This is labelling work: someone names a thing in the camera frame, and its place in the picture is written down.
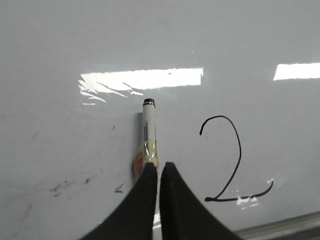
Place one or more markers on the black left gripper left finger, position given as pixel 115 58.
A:
pixel 133 218

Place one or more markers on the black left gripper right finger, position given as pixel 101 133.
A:
pixel 182 215

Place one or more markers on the red round magnet taped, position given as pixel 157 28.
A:
pixel 138 165

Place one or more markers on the white whiteboard marker black tip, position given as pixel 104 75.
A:
pixel 148 144

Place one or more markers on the white whiteboard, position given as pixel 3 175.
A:
pixel 237 107

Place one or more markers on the grey aluminium whiteboard frame rail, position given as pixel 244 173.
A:
pixel 303 227

